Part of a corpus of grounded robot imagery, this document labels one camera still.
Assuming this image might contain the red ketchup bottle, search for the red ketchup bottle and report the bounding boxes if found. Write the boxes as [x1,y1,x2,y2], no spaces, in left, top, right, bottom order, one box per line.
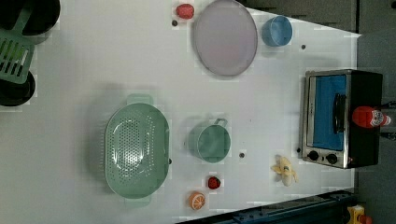
[352,106,391,129]

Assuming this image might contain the black toaster oven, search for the black toaster oven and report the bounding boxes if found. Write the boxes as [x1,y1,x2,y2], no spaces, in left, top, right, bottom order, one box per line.
[301,69,383,169]

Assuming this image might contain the green metal mug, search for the green metal mug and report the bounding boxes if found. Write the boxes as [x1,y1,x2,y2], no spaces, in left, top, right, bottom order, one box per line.
[188,119,232,163]

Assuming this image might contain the green oval colander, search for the green oval colander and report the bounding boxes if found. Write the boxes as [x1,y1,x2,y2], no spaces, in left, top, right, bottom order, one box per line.
[105,93,170,203]

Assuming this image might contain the red toy strawberry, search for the red toy strawberry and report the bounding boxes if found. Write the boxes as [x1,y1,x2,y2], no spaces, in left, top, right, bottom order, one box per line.
[207,176,221,189]

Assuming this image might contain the lilac round plate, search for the lilac round plate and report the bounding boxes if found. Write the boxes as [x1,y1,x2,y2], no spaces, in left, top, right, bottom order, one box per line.
[193,0,258,76]

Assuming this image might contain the orange slice toy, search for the orange slice toy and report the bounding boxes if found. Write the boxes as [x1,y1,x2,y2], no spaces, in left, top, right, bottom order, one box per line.
[189,191,205,210]

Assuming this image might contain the peeled toy banana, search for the peeled toy banana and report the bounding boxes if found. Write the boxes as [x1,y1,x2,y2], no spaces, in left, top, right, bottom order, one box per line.
[271,155,298,187]

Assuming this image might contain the red toy tomato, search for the red toy tomato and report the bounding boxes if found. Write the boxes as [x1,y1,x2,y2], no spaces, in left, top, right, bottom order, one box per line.
[176,4,194,20]

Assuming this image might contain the blue bowl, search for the blue bowl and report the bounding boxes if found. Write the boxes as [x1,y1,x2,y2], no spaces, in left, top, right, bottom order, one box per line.
[262,16,293,47]

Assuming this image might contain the yellow clamp tool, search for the yellow clamp tool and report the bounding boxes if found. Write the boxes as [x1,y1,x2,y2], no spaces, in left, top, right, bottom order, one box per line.
[347,205,373,224]

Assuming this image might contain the green dish rack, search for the green dish rack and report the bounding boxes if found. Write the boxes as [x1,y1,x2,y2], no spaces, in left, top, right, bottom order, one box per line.
[0,0,62,107]

